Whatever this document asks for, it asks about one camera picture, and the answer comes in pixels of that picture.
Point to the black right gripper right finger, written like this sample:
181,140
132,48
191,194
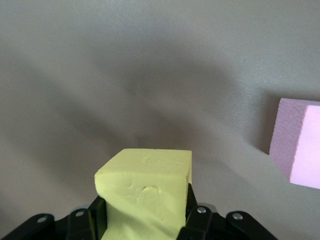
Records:
212,225

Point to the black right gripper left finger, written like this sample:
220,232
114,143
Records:
75,225

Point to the yellow foam block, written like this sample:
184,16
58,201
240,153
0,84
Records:
150,180

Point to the light pink foam block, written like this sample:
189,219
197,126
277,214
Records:
300,145

